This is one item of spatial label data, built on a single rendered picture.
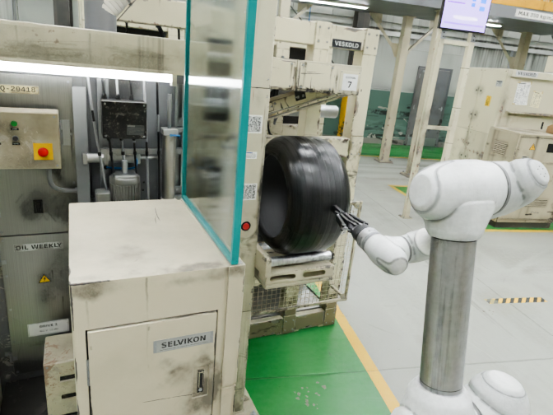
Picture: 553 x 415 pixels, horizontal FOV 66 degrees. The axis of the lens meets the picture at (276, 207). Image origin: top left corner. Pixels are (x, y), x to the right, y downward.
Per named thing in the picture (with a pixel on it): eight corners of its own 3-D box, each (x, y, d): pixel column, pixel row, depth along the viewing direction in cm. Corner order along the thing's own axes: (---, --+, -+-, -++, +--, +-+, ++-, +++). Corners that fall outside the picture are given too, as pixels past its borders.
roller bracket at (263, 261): (264, 278, 189) (266, 258, 185) (234, 243, 222) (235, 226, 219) (271, 277, 190) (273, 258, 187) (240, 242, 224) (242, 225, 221)
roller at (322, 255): (265, 255, 193) (262, 261, 196) (268, 263, 190) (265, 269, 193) (331, 248, 208) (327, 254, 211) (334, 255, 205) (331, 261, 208)
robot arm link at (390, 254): (360, 258, 158) (388, 253, 163) (384, 283, 146) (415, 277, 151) (364, 233, 153) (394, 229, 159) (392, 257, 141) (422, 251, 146)
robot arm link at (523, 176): (490, 179, 116) (451, 179, 111) (549, 145, 101) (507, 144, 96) (507, 224, 112) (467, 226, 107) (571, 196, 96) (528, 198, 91)
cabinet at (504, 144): (494, 228, 558) (521, 132, 519) (467, 213, 612) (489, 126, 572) (553, 229, 578) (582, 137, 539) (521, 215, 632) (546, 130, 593)
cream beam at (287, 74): (251, 88, 196) (253, 54, 192) (233, 84, 218) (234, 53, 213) (360, 96, 222) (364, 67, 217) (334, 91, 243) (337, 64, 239)
